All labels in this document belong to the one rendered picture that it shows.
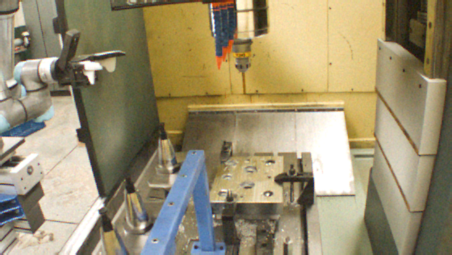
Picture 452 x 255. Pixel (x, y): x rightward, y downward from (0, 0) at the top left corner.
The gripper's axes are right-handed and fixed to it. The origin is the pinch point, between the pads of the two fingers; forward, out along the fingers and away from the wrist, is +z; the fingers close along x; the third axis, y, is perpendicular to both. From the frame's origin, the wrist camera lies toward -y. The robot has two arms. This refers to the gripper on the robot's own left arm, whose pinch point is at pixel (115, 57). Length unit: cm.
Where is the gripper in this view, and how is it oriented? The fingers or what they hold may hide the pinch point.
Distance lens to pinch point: 106.8
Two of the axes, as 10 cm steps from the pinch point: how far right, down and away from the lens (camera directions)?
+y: 0.8, 9.1, 4.0
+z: 9.8, -0.1, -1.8
